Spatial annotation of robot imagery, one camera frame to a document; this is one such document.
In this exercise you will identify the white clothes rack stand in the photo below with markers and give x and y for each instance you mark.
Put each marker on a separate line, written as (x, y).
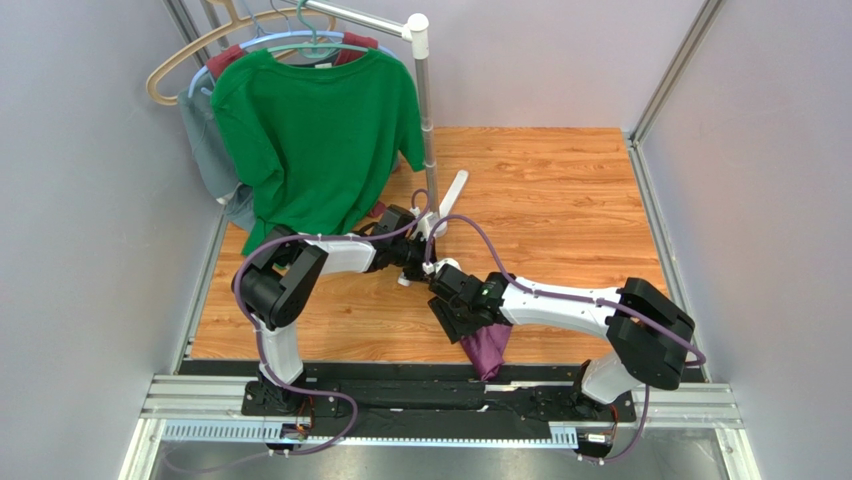
(414, 31)

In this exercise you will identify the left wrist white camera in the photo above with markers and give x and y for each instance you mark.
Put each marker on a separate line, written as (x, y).
(423, 225)

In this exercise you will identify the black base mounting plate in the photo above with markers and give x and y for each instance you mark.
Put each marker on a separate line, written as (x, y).
(441, 402)

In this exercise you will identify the aluminium frame rail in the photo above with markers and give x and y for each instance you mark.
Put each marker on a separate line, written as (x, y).
(651, 162)

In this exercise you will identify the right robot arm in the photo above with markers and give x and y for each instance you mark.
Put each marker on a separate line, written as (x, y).
(649, 334)

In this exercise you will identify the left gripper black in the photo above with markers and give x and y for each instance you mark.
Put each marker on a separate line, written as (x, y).
(418, 273)

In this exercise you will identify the purple cloth napkin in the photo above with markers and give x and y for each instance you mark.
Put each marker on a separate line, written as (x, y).
(485, 349)

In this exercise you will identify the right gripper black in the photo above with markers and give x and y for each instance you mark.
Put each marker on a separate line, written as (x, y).
(450, 313)

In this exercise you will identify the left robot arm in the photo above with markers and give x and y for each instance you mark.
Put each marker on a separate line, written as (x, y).
(275, 283)

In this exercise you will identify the green t-shirt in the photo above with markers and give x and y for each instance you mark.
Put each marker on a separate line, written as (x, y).
(317, 146)

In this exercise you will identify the light blue clothes hanger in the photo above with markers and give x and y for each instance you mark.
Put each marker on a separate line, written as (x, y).
(206, 76)

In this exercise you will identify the teal clothes hanger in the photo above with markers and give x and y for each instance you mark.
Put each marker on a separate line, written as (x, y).
(314, 48)

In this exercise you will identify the wooden clothes hanger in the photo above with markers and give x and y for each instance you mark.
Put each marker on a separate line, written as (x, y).
(226, 19)

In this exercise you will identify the grey garment on rack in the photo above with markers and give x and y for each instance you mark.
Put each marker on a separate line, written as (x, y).
(214, 163)

